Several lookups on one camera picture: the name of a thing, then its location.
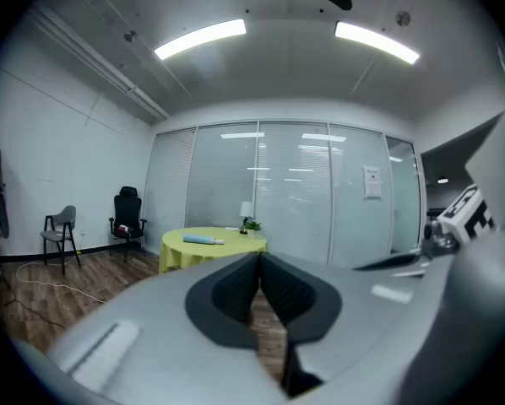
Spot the white floor cable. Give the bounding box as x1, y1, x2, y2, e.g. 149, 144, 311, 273
15, 259, 108, 305

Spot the grey chair with black legs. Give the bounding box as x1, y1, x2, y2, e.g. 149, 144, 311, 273
40, 204, 83, 276

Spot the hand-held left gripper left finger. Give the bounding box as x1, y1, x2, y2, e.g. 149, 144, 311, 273
45, 251, 291, 405

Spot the black floor cable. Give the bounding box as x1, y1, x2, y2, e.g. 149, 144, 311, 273
3, 284, 68, 331

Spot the green potted plant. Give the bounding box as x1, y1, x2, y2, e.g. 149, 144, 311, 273
242, 216, 263, 239

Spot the long ceiling light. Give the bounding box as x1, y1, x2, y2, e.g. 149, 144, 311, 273
154, 18, 247, 62
334, 20, 421, 66

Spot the white ceiling conduit pipe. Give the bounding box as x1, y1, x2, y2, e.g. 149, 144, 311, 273
26, 6, 171, 122

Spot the black office chair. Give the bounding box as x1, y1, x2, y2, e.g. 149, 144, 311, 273
107, 186, 148, 263

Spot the white paper notice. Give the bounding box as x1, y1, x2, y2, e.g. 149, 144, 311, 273
363, 165, 383, 201

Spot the light blue umbrella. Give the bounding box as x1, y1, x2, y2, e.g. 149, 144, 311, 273
182, 233, 226, 246

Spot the yellow-green clothed round table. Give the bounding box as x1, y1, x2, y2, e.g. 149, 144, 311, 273
158, 226, 269, 274

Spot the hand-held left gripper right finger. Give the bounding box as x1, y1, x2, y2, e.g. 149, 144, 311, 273
258, 251, 453, 386

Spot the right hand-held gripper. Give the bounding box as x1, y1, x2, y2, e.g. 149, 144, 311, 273
352, 183, 497, 273

